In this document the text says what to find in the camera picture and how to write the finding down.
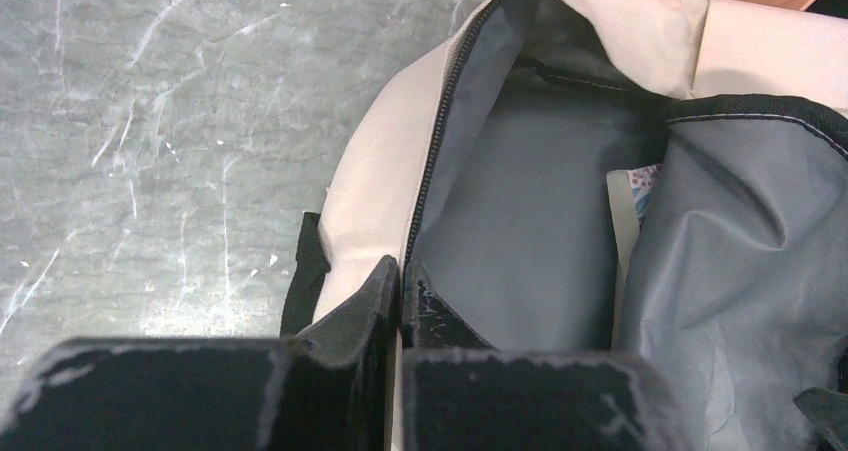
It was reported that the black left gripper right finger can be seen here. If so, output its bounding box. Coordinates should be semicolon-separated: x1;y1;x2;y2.
400;262;683;450

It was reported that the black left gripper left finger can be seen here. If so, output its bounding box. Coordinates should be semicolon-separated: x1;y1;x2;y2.
1;256;399;450

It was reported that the beige canvas backpack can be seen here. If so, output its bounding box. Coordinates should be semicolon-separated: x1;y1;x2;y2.
281;0;847;450

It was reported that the Little Women floral book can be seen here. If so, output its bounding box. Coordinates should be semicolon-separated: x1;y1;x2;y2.
606;164;662;347

